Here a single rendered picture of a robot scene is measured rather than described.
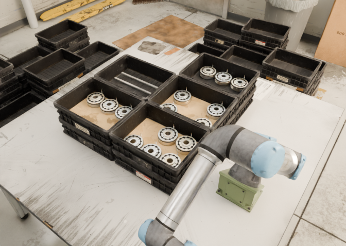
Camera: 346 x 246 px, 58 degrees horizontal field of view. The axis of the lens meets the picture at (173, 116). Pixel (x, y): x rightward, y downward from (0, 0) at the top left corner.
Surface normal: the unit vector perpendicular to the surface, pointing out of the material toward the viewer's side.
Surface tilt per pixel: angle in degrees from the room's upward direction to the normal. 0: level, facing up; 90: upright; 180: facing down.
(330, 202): 0
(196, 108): 0
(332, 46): 73
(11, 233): 0
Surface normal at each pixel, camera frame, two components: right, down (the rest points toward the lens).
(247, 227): 0.00, -0.73
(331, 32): -0.56, 0.37
